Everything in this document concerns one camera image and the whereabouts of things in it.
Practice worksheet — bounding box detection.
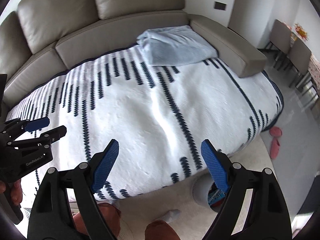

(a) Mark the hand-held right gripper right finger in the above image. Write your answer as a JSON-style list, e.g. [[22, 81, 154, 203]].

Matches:
[[201, 139, 293, 240]]

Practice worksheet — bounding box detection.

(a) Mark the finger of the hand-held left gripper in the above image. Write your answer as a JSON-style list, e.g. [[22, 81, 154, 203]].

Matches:
[[0, 117, 50, 141], [6, 125, 67, 154]]

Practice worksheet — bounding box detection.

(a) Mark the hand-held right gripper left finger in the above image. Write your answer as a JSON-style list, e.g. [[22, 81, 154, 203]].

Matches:
[[26, 139, 120, 240]]

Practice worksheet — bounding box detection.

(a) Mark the blue snack packet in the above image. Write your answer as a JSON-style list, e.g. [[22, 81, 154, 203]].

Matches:
[[207, 189, 225, 205]]

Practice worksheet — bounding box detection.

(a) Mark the grey round bin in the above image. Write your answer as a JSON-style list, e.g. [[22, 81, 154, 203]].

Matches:
[[192, 176, 232, 212]]

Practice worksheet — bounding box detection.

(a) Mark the person's left hand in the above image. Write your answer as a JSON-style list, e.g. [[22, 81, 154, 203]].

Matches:
[[0, 180, 23, 206]]

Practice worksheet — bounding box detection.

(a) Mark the person's left leg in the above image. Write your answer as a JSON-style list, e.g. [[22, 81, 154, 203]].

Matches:
[[72, 202, 122, 240]]

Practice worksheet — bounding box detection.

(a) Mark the person's leg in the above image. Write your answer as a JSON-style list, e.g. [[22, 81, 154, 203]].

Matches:
[[145, 219, 181, 240], [72, 202, 122, 240]]

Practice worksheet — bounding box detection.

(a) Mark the cream shaggy rug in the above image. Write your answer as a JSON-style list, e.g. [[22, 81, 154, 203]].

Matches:
[[70, 135, 278, 240]]

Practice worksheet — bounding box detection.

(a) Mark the pink slipper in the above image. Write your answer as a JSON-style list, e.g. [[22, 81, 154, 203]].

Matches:
[[270, 137, 282, 159], [269, 127, 283, 138]]

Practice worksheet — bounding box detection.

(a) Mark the white blanket with dark pattern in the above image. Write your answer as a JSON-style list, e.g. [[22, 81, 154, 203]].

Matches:
[[5, 45, 284, 202]]

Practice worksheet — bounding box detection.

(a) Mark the white sock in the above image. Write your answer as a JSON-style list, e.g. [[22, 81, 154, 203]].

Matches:
[[158, 209, 181, 223]]

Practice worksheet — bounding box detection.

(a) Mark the person's right leg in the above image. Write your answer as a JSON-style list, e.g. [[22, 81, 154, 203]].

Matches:
[[145, 219, 181, 240]]

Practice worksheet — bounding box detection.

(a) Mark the black cabinet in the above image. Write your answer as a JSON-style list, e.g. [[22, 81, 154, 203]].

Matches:
[[298, 184, 320, 217]]

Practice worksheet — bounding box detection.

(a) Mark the grey leather sofa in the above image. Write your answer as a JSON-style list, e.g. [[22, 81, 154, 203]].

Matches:
[[0, 0, 268, 113]]

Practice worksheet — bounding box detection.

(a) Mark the light blue towel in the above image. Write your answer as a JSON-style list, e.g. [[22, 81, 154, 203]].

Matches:
[[136, 26, 218, 67]]

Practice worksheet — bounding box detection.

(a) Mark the dining table with floral cloth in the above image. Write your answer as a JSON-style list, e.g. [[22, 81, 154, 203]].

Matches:
[[306, 54, 320, 88]]

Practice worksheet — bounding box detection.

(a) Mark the flower bouquet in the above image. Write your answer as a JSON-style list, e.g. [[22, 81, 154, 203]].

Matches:
[[292, 22, 309, 41]]

